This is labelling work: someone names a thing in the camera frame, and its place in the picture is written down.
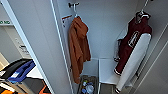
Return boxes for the white wardrobe door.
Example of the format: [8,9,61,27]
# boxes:
[0,0,73,94]
[132,31,168,94]

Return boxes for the orange hoodie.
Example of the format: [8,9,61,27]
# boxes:
[68,16,92,85]

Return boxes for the white wardrobe inner divider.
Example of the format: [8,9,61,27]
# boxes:
[81,57,100,78]

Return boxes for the white wardrobe body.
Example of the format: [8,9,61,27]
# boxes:
[51,0,168,94]

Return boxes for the white sticker with orange stripe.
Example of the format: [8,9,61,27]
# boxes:
[61,14,74,29]

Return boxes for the white hanger under orange hoodie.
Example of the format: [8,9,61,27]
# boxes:
[71,4,82,20]

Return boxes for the round white item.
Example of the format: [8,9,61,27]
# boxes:
[85,85,96,94]

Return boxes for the dark basket of small goods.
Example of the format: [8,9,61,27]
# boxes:
[76,74,99,94]

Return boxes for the maroon and white varsity jacket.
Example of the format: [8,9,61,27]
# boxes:
[113,11,154,94]

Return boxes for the black bin with blue lid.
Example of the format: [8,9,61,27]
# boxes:
[0,58,37,85]

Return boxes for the white wall sticker dark print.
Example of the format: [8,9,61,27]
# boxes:
[17,43,30,59]

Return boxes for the white wall sign green text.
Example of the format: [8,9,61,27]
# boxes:
[0,3,14,27]

